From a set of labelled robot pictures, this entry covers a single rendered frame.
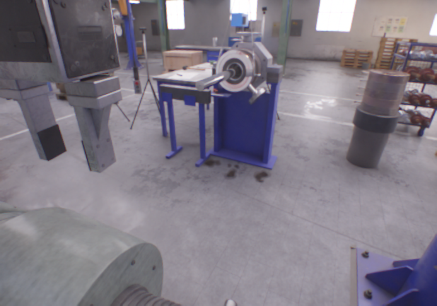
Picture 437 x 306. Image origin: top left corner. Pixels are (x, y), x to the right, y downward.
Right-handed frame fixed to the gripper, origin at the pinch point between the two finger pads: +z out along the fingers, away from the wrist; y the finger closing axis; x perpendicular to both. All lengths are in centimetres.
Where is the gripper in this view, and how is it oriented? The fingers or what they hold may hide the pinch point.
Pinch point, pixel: (72, 146)
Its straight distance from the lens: 57.2
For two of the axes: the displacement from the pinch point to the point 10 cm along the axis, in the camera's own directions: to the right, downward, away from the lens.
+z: 0.0, 8.9, 4.5
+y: 9.5, 1.4, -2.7
